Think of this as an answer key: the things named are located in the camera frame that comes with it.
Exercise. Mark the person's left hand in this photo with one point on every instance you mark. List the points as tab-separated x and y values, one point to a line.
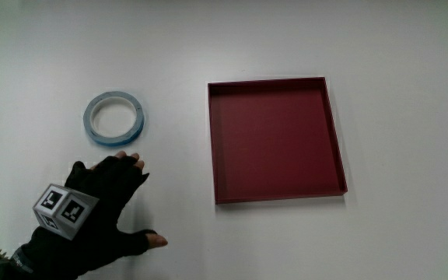
107	194

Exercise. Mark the blue tape roll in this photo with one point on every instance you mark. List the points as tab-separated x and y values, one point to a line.
92	130

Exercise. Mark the dark red square tray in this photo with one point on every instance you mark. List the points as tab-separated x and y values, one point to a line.
274	140

